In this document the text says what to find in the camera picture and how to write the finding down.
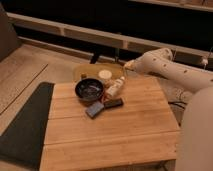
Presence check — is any black rectangular box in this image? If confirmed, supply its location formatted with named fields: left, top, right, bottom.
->
left=104, top=98, right=123, bottom=109

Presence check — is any red pen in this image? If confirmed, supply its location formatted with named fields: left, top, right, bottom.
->
left=101, top=88, right=108, bottom=102

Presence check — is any dark floor mat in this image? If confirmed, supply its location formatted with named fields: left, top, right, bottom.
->
left=0, top=82, right=54, bottom=169

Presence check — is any yellow tray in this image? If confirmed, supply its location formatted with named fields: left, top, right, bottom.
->
left=73, top=63, right=126, bottom=82

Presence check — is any black cable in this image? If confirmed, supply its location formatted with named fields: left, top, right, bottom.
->
left=168, top=99, right=188, bottom=110

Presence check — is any white plastic bottle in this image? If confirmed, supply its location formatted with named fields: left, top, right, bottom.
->
left=106, top=76, right=125, bottom=98

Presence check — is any blue rectangular box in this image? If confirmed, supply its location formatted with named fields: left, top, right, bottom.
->
left=85, top=102, right=104, bottom=118

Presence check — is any dark round bowl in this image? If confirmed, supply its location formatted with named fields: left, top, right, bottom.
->
left=75, top=78, right=104, bottom=102

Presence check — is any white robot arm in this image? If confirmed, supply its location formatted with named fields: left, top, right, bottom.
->
left=124, top=48, right=213, bottom=171

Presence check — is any light wooden shelf rail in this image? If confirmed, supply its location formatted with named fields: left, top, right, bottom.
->
left=7, top=12, right=213, bottom=59

